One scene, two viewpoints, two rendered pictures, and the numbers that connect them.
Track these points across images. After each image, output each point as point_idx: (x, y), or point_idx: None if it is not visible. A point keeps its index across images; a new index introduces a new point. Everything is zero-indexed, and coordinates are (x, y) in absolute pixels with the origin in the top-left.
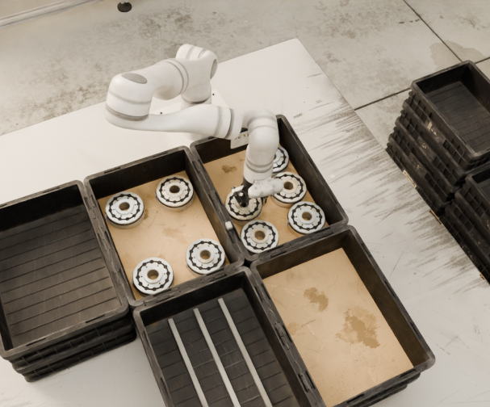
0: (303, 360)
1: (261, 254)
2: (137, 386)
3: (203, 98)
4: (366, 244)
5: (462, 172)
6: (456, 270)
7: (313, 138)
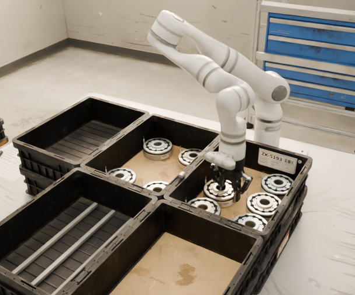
0: (100, 265)
1: (175, 201)
2: None
3: (265, 118)
4: None
5: None
6: None
7: (354, 226)
